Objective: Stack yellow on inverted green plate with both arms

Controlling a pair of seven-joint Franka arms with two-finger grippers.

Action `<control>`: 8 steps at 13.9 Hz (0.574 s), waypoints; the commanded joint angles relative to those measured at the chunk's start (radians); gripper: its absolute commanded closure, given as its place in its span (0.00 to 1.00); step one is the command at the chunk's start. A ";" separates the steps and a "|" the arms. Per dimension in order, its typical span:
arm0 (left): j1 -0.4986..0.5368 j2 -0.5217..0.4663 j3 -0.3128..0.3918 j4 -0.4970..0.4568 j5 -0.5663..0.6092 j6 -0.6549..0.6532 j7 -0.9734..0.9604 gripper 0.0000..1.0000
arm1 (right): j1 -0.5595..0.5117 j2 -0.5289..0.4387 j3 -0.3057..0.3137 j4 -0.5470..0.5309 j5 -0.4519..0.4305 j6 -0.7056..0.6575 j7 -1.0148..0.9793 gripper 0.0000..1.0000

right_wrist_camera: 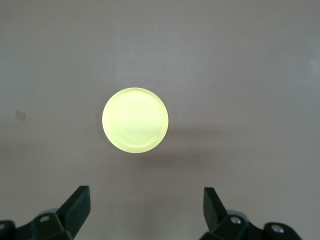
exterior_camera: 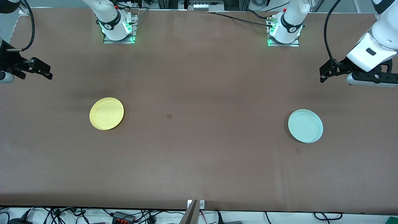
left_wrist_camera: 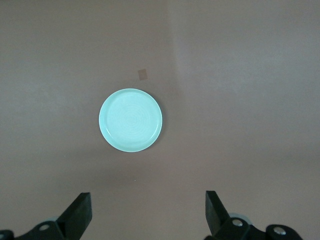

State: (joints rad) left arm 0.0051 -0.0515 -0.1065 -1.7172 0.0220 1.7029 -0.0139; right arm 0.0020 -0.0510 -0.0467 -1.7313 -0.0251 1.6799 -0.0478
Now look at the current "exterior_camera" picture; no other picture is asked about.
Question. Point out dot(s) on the light green round plate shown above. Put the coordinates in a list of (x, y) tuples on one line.
[(304, 126)]

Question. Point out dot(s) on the yellow round plate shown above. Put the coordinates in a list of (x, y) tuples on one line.
[(106, 113)]

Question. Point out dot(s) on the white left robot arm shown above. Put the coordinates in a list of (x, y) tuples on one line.
[(289, 25)]

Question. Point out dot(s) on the white multi socket strip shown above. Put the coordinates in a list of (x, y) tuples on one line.
[(206, 6)]

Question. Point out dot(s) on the black power adapter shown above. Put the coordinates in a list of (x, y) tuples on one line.
[(18, 221)]

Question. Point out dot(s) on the green flat object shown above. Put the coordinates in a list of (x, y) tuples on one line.
[(392, 220)]

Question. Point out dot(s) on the black power strip red switches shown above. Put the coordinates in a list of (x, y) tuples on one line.
[(121, 216)]

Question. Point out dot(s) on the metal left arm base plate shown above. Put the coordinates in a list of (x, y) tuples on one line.
[(295, 44)]

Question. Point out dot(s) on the aluminium table corner bracket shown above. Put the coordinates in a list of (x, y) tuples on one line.
[(24, 11)]

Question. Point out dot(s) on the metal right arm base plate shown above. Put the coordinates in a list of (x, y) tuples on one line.
[(107, 41)]

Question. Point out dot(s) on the aluminium frame structure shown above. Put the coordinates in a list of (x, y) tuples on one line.
[(161, 3)]

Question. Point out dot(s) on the white table edge bracket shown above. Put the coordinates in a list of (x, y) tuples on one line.
[(202, 204)]

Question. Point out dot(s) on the grey metal camera bar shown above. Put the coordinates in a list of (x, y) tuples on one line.
[(190, 216)]

